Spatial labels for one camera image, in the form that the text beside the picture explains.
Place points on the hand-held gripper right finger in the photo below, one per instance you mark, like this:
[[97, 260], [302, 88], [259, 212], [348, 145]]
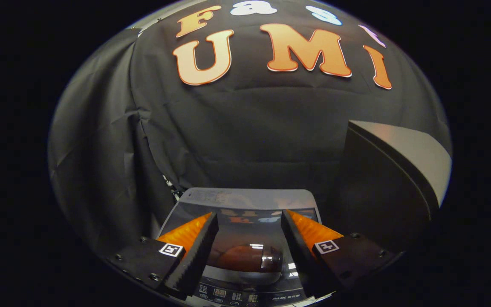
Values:
[[301, 256]]

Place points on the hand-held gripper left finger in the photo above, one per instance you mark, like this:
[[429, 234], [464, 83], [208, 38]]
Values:
[[196, 260]]

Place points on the grey washing machine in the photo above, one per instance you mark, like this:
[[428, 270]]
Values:
[[245, 197]]

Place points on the black backdrop cloth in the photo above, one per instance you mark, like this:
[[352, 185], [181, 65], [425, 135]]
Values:
[[249, 136]]

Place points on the grey cabinet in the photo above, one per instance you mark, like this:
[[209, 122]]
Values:
[[399, 145]]

